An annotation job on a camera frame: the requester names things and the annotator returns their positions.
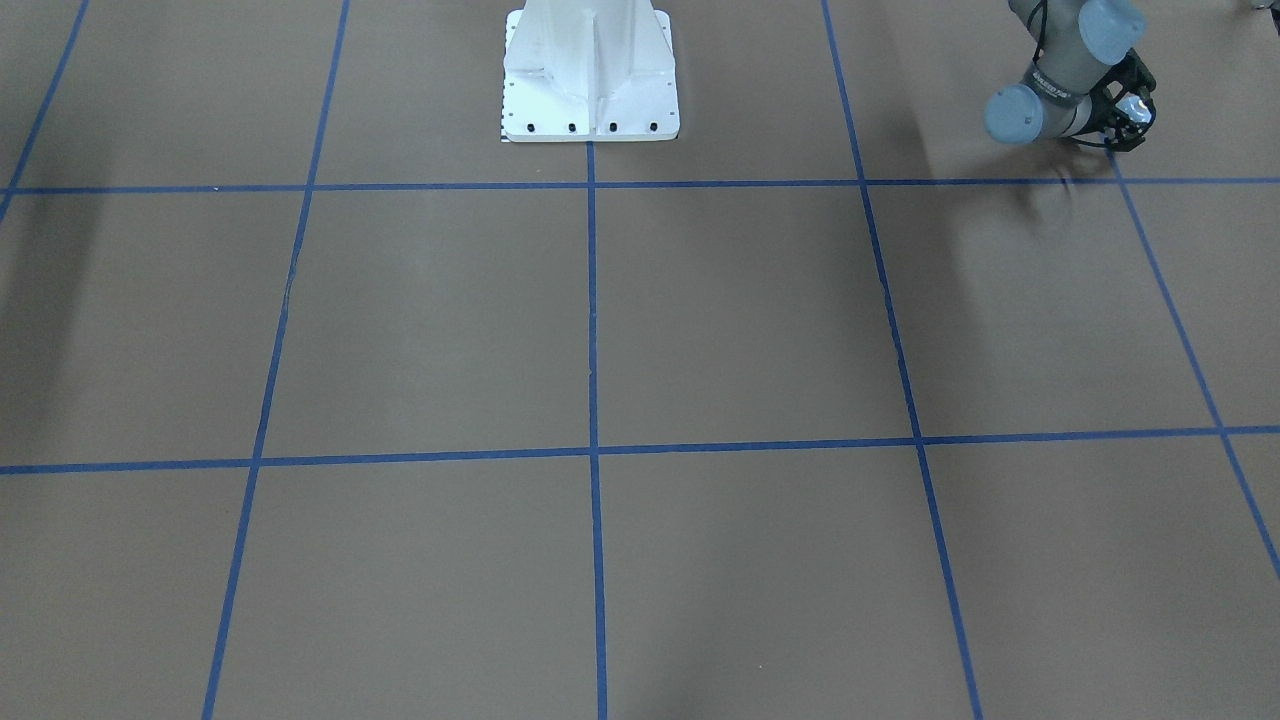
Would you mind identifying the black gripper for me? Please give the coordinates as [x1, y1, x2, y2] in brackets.
[1085, 72, 1132, 140]

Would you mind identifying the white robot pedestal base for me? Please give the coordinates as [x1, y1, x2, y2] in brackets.
[500, 1, 681, 143]

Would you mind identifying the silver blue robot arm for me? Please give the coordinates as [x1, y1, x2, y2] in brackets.
[983, 1, 1157, 152]

